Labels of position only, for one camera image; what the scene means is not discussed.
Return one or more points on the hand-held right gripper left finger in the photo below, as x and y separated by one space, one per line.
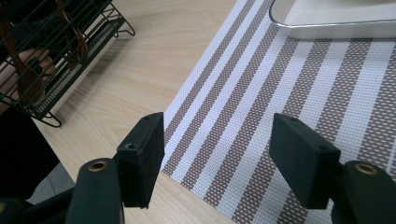
141 161

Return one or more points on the metal tray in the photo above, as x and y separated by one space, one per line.
336 29

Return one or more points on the brown wooden spoon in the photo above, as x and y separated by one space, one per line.
26 77
77 37

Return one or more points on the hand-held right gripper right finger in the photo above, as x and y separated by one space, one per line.
300 161

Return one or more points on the striped woven placemat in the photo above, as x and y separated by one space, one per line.
249 124

